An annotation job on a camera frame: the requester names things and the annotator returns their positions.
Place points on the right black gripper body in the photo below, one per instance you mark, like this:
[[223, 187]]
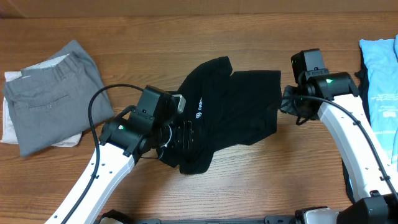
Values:
[[300, 109]]

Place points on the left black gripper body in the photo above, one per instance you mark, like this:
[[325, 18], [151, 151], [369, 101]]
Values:
[[174, 134]]

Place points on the black polo shirt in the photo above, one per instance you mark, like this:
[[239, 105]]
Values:
[[225, 108]]

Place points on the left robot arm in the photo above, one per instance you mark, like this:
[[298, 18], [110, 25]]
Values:
[[151, 124]]

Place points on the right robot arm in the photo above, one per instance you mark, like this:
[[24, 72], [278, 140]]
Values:
[[333, 98]]

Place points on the black garment with blue trim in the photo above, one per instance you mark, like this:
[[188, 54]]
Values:
[[363, 93]]

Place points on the light blue garment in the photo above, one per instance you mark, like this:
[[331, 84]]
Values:
[[380, 59]]

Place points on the grey folded trousers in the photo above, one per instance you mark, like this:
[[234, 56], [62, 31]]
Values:
[[49, 102]]

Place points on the white folded garment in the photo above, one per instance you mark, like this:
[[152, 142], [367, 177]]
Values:
[[8, 131]]

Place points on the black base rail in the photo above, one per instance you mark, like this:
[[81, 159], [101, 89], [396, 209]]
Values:
[[265, 220]]

